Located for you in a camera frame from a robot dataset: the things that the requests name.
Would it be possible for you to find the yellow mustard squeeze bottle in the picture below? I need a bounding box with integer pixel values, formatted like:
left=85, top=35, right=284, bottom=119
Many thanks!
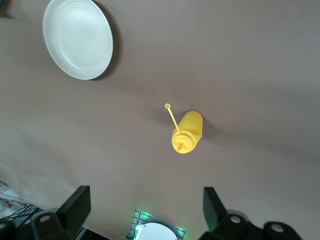
left=164, top=103, right=204, bottom=155

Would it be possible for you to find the beige round plate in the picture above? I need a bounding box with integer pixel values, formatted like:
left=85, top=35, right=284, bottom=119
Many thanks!
left=42, top=0, right=115, bottom=81

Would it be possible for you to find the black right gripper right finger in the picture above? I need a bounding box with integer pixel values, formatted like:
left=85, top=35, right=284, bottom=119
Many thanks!
left=198, top=186, right=305, bottom=240

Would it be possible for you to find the white printed paper sheet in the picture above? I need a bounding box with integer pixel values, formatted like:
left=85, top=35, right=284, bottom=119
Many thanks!
left=0, top=179, right=31, bottom=222

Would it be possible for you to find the brown table cover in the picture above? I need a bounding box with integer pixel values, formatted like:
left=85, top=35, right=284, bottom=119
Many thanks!
left=0, top=0, right=320, bottom=240

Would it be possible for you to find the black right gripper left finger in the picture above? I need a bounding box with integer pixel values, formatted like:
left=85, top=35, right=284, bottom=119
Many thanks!
left=0, top=185, right=91, bottom=240

